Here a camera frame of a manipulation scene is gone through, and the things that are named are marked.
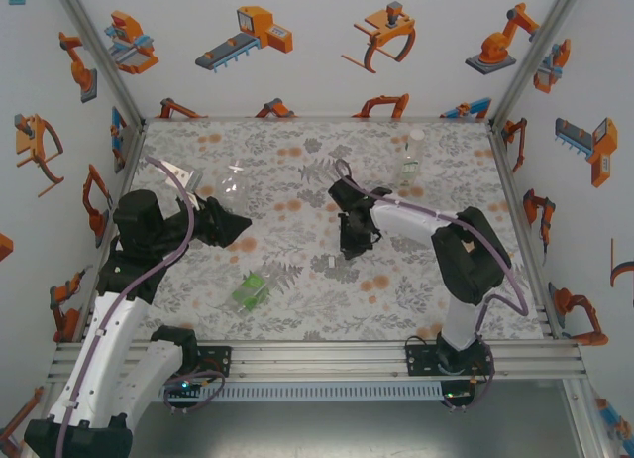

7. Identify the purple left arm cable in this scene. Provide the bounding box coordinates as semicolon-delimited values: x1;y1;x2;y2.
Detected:
53;154;225;458

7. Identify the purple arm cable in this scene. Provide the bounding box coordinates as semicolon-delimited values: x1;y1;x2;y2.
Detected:
53;154;225;458
334;158;530;415

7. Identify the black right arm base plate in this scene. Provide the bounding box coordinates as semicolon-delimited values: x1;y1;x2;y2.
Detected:
404;342;496;379

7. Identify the white slotted cable duct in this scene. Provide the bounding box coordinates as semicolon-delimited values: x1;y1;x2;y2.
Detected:
158;382;445;402

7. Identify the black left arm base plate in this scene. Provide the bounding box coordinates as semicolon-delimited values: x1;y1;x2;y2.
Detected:
192;346;233;380

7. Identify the slanted aluminium frame post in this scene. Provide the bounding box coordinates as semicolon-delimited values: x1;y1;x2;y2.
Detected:
487;0;590;127
49;0;149;127

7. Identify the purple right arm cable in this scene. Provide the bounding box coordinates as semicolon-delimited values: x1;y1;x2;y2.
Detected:
334;158;530;415

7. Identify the clear bottle light green label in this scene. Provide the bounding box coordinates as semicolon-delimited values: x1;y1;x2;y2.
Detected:
228;265;298;316

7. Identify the aluminium side frame rail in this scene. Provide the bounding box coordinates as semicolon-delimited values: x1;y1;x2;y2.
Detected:
73;120;149;343
487;120;565;340

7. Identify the clear bottle dark green label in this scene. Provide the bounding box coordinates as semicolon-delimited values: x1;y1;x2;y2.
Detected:
397;129;428;187

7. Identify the lower aluminium frame leg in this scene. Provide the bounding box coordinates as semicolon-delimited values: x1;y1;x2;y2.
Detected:
562;378;613;458

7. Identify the clear bottle without label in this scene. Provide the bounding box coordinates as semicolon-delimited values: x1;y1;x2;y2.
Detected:
213;161;260;217

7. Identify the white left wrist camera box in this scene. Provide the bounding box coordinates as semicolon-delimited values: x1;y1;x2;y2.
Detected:
158;159;205;197

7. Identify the wide aluminium frame rail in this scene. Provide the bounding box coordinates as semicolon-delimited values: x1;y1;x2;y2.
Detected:
47;339;588;384

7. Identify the thin aluminium frame rail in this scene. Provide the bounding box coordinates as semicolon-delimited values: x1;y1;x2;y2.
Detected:
143;114;492;126

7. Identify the floral printed tablecloth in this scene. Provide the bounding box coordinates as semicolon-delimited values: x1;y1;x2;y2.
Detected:
101;119;546;343

